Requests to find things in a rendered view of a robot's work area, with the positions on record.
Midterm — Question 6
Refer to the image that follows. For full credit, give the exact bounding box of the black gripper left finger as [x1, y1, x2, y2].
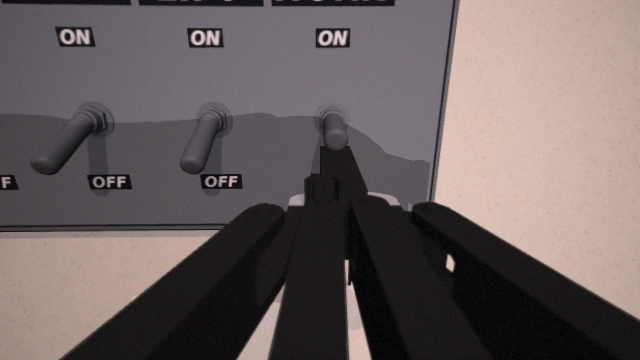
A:
[59, 146, 349, 360]

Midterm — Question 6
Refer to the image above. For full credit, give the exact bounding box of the dark grey control console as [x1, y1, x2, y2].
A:
[0, 0, 460, 232]

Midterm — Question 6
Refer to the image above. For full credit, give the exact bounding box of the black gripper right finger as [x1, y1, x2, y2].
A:
[336, 146, 640, 360]

